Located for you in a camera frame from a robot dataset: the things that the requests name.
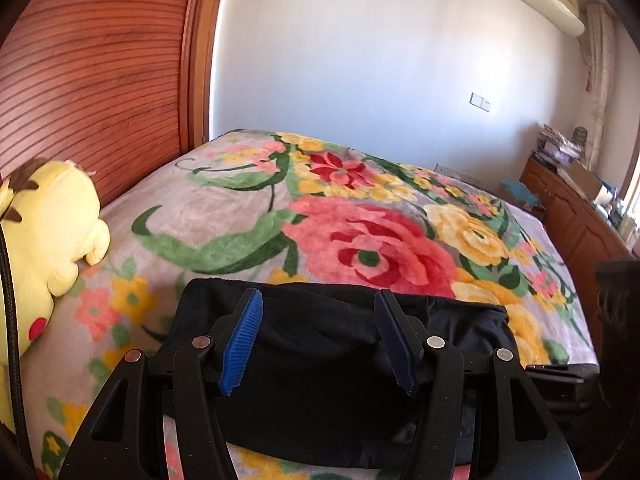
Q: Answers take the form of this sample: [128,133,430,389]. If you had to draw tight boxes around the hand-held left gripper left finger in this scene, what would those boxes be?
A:
[57,287,264,480]

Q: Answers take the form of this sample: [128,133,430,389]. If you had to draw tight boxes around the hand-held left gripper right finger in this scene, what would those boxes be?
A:
[374,289,583,480]

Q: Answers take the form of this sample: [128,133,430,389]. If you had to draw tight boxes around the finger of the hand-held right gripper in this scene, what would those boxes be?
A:
[526,364,600,386]

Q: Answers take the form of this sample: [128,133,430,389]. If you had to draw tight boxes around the black pants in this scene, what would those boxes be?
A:
[160,277,526,471]

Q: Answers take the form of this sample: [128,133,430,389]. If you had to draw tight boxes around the floral blanket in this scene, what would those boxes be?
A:
[0,130,601,480]

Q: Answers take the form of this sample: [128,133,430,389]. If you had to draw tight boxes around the wooden cabinet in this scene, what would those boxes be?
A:
[520,155,640,341]

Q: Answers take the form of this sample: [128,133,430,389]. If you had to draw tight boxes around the cardboard box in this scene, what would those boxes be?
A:
[560,160,608,201]

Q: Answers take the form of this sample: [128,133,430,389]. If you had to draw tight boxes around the teal cloth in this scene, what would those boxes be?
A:
[497,177,546,211]

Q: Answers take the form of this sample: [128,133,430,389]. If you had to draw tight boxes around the pile of papers and books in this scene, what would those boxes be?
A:
[535,124,583,163]

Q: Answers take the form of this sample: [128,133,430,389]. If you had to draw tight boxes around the yellow plush toy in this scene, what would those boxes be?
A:
[0,157,111,426]

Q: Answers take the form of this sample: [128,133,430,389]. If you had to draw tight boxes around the beige curtain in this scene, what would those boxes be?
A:
[582,2,618,171]

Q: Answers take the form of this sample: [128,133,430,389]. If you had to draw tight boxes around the wooden headboard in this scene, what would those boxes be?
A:
[0,0,231,206]

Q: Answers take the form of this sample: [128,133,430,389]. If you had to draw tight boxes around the black cable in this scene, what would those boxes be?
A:
[0,220,31,456]

